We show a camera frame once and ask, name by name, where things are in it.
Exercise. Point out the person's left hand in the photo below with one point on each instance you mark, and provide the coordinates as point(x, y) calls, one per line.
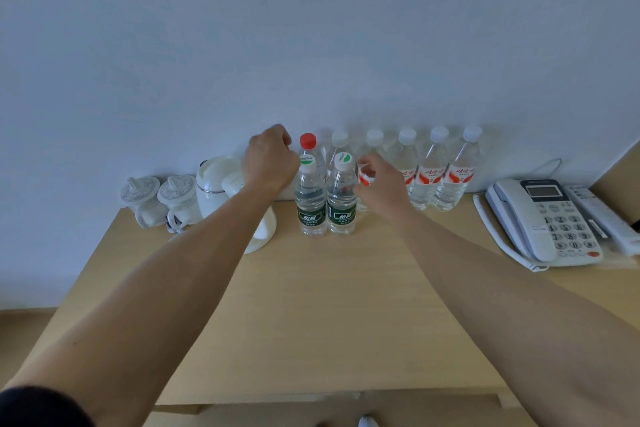
point(270, 161)

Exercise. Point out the green-label water bottle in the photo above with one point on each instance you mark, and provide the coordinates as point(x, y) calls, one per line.
point(341, 201)
point(310, 201)

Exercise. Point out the person's white left shoe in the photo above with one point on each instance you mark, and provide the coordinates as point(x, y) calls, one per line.
point(367, 422)

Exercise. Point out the grey remote control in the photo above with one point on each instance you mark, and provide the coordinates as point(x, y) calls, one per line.
point(605, 219)

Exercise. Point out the white electric kettle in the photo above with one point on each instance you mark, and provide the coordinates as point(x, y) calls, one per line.
point(212, 181)

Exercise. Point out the grey desk telephone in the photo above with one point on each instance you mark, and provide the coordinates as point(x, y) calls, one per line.
point(550, 221)

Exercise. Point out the wooden table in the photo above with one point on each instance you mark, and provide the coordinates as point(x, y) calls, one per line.
point(325, 316)

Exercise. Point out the red-cap water bottle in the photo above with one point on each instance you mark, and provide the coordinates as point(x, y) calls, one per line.
point(308, 141)

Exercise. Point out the person's right hand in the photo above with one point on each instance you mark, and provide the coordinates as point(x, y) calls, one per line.
point(387, 191)

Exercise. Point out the black t-shirt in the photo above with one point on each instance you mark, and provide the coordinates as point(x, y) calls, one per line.
point(40, 409)

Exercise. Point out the person's right forearm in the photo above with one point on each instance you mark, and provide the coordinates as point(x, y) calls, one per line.
point(500, 301)

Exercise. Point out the person's left forearm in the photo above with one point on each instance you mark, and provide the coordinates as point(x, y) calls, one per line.
point(150, 291)

